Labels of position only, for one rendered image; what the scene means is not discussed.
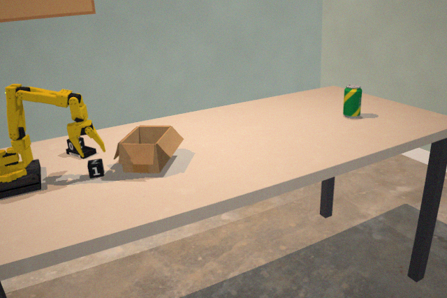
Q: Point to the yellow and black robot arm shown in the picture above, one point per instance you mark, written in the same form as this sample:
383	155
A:
15	93

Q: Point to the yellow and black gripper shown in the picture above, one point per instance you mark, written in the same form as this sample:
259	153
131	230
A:
75	130

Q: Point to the green drink can with yellow stripes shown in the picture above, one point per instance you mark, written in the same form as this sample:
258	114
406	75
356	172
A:
352	101

